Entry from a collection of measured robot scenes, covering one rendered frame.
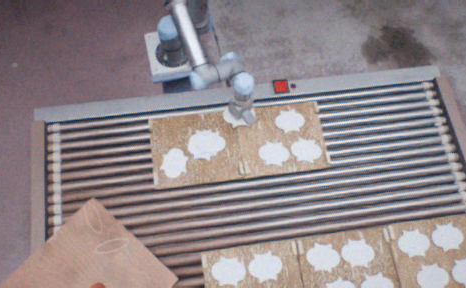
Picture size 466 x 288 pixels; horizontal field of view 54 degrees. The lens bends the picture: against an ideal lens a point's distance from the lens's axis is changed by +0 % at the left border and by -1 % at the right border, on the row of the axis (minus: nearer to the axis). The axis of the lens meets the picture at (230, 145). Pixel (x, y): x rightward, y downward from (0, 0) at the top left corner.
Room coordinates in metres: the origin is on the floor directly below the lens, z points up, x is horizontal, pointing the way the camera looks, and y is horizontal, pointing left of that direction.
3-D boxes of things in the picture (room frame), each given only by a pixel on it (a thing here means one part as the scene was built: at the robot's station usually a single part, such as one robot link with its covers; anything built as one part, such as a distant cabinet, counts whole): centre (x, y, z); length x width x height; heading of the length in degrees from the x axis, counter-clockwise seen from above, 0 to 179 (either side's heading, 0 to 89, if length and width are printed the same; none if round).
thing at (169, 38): (1.32, 0.36, 1.06); 0.13 x 0.12 x 0.14; 121
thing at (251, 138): (0.90, -0.24, 0.93); 0.41 x 0.35 x 0.02; 106
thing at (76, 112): (1.13, -0.04, 0.89); 2.08 x 0.08 x 0.06; 106
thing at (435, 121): (0.87, -0.12, 0.90); 1.95 x 0.05 x 0.05; 106
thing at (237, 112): (0.91, -0.03, 1.17); 0.12 x 0.09 x 0.16; 48
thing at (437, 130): (0.82, -0.14, 0.90); 1.95 x 0.05 x 0.05; 106
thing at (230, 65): (1.00, 0.05, 1.33); 0.11 x 0.11 x 0.08; 31
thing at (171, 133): (0.79, 0.16, 0.93); 0.41 x 0.35 x 0.02; 106
